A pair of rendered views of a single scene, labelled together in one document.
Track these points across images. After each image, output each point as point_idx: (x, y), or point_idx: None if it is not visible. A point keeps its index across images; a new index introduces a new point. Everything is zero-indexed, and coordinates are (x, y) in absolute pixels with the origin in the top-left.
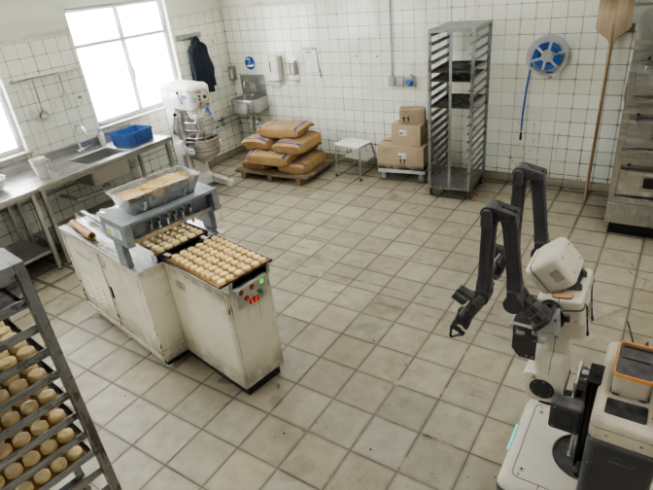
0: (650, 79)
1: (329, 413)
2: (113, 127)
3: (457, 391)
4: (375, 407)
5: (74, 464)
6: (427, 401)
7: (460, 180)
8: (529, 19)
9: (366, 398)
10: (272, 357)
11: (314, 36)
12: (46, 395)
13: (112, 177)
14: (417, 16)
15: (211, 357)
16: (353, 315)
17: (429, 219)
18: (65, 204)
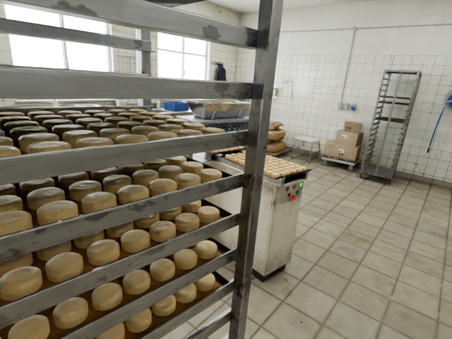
0: None
1: (339, 313)
2: (165, 101)
3: (451, 317)
4: (380, 316)
5: (212, 296)
6: (426, 320)
7: (381, 171)
8: (448, 76)
9: (368, 306)
10: (286, 253)
11: (292, 74)
12: (211, 173)
13: None
14: (366, 67)
15: (233, 244)
16: (331, 239)
17: (365, 190)
18: None
